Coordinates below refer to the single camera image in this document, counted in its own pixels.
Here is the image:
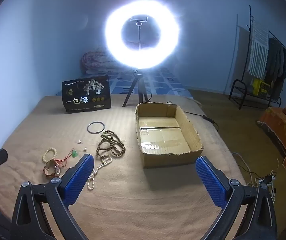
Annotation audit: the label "phone holder clamp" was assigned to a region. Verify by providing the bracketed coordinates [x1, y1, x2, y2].
[129, 16, 150, 53]

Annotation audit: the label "metal bangle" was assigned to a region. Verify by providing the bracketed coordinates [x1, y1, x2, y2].
[87, 121, 106, 134]

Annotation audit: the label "black power cable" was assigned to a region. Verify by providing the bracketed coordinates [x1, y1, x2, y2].
[168, 100, 219, 131]

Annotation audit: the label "white ring light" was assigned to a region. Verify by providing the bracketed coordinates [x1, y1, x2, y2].
[104, 0, 180, 70]

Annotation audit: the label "white pearl necklace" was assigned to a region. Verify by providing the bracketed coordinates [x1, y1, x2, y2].
[87, 157, 113, 191]

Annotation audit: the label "green pendant on red cord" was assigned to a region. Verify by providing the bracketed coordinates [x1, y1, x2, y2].
[50, 149, 80, 167]

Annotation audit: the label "wooden bead necklace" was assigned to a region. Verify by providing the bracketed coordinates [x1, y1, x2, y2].
[96, 129, 126, 158]

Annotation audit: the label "orange cloth bundle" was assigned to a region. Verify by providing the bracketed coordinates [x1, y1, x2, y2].
[259, 106, 286, 161]

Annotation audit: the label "striped white towel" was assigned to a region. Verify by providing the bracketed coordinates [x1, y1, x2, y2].
[247, 17, 270, 77]

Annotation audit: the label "leaning grey board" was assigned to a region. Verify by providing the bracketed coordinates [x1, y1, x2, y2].
[224, 14, 250, 94]

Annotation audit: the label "yellow crate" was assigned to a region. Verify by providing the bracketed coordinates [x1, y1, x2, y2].
[252, 78, 271, 97]

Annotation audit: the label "cardboard box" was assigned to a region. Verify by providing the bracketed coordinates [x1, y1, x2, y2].
[135, 102, 204, 168]

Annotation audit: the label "black printed snack bag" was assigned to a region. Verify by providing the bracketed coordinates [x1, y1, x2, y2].
[61, 75, 112, 113]

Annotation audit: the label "brown strap wristwatch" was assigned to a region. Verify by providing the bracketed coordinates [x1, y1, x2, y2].
[43, 159, 63, 179]

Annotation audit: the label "white power strip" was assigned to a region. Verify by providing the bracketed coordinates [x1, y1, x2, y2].
[254, 176, 276, 203]

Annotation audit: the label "cream bead bracelet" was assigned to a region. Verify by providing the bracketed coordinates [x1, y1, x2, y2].
[42, 147, 58, 163]

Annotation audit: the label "dark hanging clothes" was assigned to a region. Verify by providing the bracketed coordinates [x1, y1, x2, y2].
[265, 37, 286, 93]

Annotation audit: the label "white cable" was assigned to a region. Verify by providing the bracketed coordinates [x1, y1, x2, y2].
[232, 152, 258, 183]

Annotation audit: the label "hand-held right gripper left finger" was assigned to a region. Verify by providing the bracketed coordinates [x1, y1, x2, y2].
[10, 153, 94, 240]

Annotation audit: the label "tan blanket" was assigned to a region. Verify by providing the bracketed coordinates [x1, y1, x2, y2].
[0, 95, 248, 240]

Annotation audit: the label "folded patterned quilt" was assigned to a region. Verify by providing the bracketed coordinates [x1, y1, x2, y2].
[81, 51, 114, 77]

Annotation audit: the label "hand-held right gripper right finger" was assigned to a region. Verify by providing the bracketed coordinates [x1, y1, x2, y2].
[195, 156, 277, 240]

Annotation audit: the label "black clothes rack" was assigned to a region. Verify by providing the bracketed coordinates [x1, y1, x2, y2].
[229, 5, 286, 110]

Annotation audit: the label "blue patterned bed sheet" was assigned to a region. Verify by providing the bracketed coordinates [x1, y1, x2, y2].
[55, 66, 193, 98]

